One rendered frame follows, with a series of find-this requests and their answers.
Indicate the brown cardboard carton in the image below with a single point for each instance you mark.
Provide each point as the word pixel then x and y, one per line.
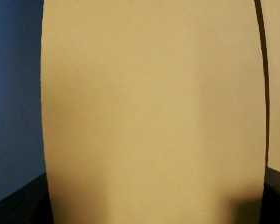
pixel 153 111
pixel 268 17

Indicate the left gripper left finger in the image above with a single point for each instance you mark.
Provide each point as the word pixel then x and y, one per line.
pixel 28 205

